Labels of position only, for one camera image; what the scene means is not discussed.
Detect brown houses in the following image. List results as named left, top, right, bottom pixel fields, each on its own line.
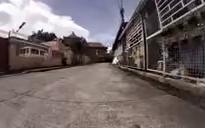
left=58, top=31, right=112, bottom=65

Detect grey concrete road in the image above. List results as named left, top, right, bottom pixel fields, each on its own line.
left=0, top=62, right=205, bottom=128

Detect pole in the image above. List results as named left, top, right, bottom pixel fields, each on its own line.
left=118, top=0, right=126, bottom=24

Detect dark treetops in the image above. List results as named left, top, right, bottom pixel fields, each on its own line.
left=27, top=28, right=59, bottom=43

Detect beige walled house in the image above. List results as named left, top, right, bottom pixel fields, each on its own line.
left=7, top=31, right=73, bottom=72

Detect concrete kerb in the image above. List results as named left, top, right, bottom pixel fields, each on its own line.
left=117, top=64, right=205, bottom=103

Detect raised pavement strip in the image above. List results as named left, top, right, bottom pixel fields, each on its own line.
left=0, top=64, right=73, bottom=79

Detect building with metal grille fence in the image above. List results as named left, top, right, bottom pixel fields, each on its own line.
left=111, top=0, right=205, bottom=85

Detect street lamp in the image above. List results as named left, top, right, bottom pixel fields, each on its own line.
left=15, top=21, right=27, bottom=33

